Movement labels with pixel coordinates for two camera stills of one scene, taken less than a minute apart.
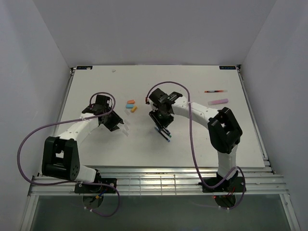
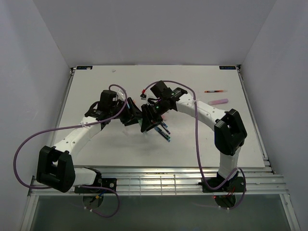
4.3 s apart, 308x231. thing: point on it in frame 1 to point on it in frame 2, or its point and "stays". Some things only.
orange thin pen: [214, 91] stays
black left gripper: [117, 119] to [134, 111]
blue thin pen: [162, 134] stays
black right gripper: [160, 123] to [149, 120]
